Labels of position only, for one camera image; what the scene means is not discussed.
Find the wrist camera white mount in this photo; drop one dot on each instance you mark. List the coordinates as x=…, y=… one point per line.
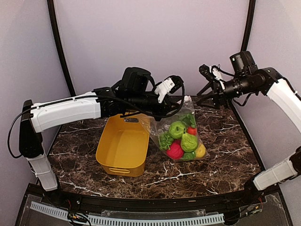
x=168, y=86
x=210, y=74

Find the yellow lemon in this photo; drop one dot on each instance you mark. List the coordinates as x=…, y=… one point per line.
x=200, y=151

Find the red tomato front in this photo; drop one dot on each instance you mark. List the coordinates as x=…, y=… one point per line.
x=175, y=150

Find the orange carrot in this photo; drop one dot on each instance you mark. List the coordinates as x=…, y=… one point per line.
x=192, y=131

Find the clear zip top bag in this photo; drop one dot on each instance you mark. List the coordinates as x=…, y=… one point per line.
x=156, y=128

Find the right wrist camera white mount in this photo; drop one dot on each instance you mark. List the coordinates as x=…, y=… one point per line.
x=210, y=74

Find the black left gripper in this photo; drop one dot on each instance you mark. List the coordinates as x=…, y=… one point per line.
x=167, y=107

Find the green leafy vegetable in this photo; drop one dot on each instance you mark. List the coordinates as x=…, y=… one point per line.
x=189, y=120

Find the left black frame post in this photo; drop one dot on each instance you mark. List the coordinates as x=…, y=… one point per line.
x=59, y=47

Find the white slotted cable duct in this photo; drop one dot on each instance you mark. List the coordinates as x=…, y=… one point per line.
x=122, y=218

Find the black frame post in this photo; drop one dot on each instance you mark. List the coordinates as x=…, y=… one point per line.
x=59, y=47
x=248, y=25

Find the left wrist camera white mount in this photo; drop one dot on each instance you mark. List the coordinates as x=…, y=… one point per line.
x=168, y=86

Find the yellow plastic basket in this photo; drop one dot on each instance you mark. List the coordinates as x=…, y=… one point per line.
x=123, y=147

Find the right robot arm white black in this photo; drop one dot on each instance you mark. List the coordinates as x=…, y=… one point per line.
x=248, y=79

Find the right black frame post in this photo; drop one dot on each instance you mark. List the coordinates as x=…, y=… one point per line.
x=248, y=25

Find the green bumpy cucumber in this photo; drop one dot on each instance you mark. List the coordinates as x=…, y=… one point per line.
x=189, y=156

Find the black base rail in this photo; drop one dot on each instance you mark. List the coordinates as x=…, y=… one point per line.
x=231, y=204

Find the green grape bunch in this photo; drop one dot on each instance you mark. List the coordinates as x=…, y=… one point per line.
x=165, y=141

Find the green chayote front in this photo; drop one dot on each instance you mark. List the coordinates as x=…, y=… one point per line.
x=176, y=129

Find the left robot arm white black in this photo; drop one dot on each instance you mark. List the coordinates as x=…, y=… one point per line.
x=135, y=92

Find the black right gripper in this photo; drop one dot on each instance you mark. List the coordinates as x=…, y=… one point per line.
x=218, y=95

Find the white bag zipper slider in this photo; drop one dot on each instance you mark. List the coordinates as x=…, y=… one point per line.
x=187, y=98

